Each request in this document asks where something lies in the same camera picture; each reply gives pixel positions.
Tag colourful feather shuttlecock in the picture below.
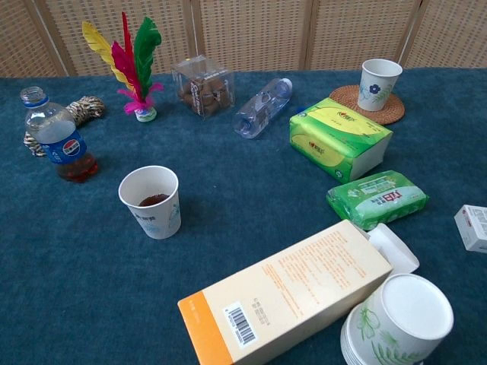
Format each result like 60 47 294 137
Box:
81 11 165 122

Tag stack of leaf-print paper cups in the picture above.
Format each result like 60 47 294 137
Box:
340 273 455 365

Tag paper cup with blue flower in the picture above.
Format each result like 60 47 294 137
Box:
356 59 403 112

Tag round woven rattan coaster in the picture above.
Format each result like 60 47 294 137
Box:
329 84 406 125

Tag long cream orange carton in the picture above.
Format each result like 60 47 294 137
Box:
177 219 420 365

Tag Pepsi bottle with brown liquid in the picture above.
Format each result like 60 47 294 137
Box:
19 86 99 183

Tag paper cup with blue print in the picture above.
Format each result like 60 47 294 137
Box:
117 165 183 240

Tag green wet wipes pack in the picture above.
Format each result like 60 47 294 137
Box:
326 170 430 231

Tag small white cardboard box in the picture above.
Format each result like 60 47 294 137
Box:
454 204 487 254

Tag dark blue table cloth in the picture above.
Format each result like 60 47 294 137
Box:
0 67 487 365

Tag woven wooden folding screen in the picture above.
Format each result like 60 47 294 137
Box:
0 0 487 79

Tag braided rope bundle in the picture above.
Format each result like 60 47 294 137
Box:
23 95 107 157

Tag clear box with brown blocks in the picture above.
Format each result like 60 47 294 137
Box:
170 55 236 121

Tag green yellow tissue pack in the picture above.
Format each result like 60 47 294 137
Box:
288 97 394 183

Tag empty clear water bottle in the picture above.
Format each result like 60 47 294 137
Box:
233 78 294 140

